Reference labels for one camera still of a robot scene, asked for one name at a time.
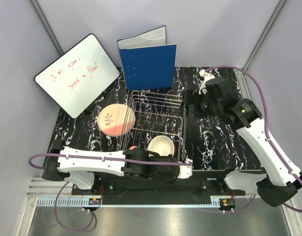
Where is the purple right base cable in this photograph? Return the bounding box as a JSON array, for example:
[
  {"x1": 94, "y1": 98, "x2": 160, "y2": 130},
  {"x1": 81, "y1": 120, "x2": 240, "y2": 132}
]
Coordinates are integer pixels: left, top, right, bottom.
[{"x1": 223, "y1": 194, "x2": 259, "y2": 213}]

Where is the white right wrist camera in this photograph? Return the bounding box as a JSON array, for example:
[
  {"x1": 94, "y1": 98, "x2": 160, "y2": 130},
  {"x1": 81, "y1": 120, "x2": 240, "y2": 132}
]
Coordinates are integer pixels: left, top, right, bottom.
[{"x1": 198, "y1": 69, "x2": 215, "y2": 94}]

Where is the whiteboard with red writing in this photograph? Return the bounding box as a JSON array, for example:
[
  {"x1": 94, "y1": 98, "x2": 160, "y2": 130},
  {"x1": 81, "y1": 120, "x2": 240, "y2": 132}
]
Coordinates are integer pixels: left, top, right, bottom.
[{"x1": 34, "y1": 34, "x2": 120, "y2": 118}]

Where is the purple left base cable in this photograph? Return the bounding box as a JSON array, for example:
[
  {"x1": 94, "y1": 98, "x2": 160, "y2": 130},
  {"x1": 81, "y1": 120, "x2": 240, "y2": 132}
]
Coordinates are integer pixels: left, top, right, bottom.
[{"x1": 53, "y1": 181, "x2": 99, "y2": 232}]

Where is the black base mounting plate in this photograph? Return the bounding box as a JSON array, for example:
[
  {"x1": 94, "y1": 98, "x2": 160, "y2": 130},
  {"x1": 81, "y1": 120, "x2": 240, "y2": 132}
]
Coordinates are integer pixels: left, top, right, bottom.
[{"x1": 72, "y1": 170, "x2": 246, "y2": 205}]

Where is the cream and pink plate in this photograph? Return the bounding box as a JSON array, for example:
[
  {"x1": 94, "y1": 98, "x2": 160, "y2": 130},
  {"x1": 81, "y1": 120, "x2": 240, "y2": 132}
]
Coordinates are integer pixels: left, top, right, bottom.
[{"x1": 97, "y1": 104, "x2": 136, "y2": 137}]

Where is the blue ring binder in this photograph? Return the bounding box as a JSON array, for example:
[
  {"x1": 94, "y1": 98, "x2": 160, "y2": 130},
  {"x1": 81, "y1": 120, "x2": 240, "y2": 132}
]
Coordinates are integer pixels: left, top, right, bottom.
[{"x1": 117, "y1": 26, "x2": 177, "y2": 90}]

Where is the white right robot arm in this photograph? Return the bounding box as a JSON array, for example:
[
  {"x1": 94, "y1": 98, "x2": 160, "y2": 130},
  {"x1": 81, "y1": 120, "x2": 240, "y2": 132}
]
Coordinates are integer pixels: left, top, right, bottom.
[{"x1": 181, "y1": 77, "x2": 302, "y2": 207}]

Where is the red bowl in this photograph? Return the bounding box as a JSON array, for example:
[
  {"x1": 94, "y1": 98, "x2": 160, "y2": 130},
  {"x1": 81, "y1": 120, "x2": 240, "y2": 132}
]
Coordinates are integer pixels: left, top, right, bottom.
[{"x1": 147, "y1": 135, "x2": 175, "y2": 156}]

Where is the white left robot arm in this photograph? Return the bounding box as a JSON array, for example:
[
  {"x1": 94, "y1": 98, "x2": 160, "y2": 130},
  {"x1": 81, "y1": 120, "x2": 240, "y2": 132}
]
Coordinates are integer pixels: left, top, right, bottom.
[{"x1": 42, "y1": 147, "x2": 188, "y2": 195}]

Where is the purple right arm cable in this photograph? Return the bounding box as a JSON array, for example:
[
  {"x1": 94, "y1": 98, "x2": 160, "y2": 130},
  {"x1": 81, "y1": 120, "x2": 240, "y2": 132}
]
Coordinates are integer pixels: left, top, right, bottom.
[{"x1": 206, "y1": 64, "x2": 302, "y2": 213}]

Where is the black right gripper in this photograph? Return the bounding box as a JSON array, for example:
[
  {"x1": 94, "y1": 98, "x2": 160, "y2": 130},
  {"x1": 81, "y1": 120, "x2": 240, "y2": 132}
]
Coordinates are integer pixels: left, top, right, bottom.
[{"x1": 176, "y1": 89, "x2": 222, "y2": 118}]

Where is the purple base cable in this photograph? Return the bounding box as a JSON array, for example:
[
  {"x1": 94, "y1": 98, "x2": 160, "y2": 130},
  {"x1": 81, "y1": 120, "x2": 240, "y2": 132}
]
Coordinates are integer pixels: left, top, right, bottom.
[
  {"x1": 53, "y1": 181, "x2": 99, "y2": 232},
  {"x1": 223, "y1": 194, "x2": 259, "y2": 213}
]

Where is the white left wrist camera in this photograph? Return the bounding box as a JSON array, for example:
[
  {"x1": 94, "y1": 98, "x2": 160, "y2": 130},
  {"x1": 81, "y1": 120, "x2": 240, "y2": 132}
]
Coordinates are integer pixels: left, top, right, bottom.
[{"x1": 177, "y1": 158, "x2": 193, "y2": 179}]

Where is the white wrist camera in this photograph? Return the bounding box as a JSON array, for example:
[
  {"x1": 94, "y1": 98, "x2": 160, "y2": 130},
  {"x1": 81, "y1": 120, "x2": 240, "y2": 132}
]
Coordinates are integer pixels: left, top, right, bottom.
[
  {"x1": 177, "y1": 158, "x2": 193, "y2": 179},
  {"x1": 198, "y1": 69, "x2": 215, "y2": 94}
]

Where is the wire dish rack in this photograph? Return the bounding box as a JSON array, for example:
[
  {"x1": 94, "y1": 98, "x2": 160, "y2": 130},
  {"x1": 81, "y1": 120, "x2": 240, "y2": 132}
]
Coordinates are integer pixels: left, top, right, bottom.
[{"x1": 121, "y1": 90, "x2": 187, "y2": 162}]

